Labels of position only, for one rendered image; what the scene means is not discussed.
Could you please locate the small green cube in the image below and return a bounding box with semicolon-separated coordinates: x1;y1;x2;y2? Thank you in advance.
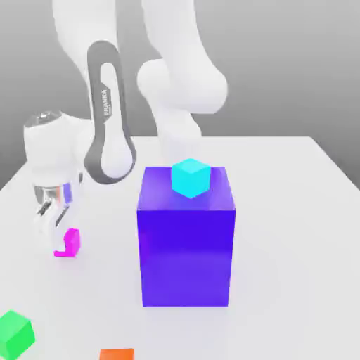
0;309;37;360

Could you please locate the large purple box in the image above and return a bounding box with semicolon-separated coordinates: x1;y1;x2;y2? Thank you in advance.
136;166;237;308

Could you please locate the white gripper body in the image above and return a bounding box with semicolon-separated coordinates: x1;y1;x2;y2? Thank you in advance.
34;201;71;253

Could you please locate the small orange cube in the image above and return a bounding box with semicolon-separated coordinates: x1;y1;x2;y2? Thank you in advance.
99;347;135;360

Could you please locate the small magenta cube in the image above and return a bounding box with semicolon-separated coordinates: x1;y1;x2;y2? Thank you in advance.
53;227;82;258

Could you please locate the small cyan cube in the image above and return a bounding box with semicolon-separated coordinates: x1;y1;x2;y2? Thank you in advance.
170;157;212;200

